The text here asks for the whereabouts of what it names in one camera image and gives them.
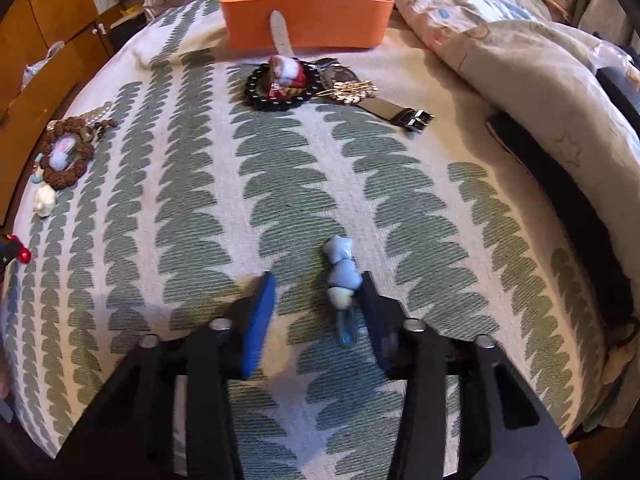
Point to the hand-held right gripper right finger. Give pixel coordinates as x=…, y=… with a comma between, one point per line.
x=372, y=320

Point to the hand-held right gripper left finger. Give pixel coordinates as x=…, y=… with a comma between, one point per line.
x=260, y=325

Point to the red white plush hair clip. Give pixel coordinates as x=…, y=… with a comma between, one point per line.
x=287, y=72

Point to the blue star heart hair clip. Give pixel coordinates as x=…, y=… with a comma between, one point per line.
x=342, y=280

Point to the bunny plush hair clip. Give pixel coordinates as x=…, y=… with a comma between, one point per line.
x=62, y=152

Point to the orange plastic basket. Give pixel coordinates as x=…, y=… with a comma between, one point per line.
x=325, y=20

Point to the dark and white nightstand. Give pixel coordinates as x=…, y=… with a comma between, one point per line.
x=127, y=17

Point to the pink and white duvet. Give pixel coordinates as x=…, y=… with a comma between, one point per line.
x=500, y=60

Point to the clear plastic hair claw clip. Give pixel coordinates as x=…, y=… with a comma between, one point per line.
x=100, y=112

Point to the small light blue trinket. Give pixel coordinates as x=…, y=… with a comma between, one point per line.
x=37, y=176

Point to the plastic bag in drawer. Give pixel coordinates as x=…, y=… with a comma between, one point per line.
x=42, y=62

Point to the leaf-print bedspread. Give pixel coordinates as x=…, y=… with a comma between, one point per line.
x=200, y=210

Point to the cream pearly hair claw clip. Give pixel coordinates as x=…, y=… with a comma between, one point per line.
x=44, y=201

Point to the gold hair pin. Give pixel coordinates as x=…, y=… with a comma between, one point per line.
x=350, y=91

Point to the wooden wardrobe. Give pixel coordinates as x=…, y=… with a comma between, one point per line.
x=50, y=10

